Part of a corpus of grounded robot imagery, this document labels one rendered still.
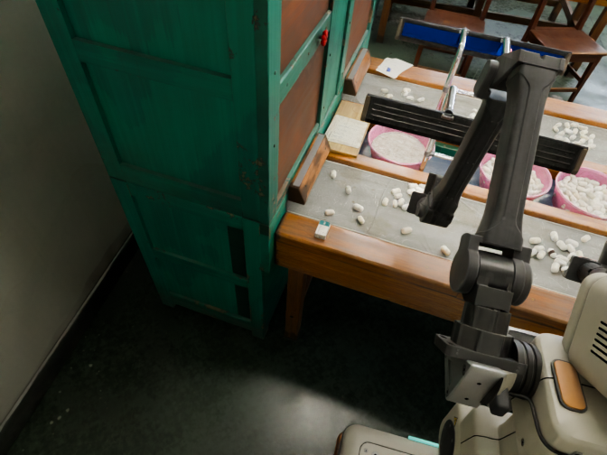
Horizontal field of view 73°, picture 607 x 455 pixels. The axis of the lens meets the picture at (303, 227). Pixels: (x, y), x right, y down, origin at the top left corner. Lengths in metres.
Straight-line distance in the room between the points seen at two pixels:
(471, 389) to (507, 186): 0.32
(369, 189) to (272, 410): 0.98
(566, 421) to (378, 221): 0.90
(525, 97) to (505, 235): 0.23
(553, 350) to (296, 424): 1.28
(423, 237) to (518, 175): 0.71
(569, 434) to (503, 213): 0.31
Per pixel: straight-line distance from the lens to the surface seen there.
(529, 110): 0.78
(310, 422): 1.84
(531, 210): 1.64
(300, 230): 1.31
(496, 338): 0.69
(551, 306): 1.41
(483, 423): 1.01
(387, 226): 1.40
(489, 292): 0.69
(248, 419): 1.84
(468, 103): 2.09
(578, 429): 0.68
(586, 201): 1.84
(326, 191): 1.46
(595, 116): 2.30
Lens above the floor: 1.78
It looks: 51 degrees down
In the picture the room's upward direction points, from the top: 6 degrees clockwise
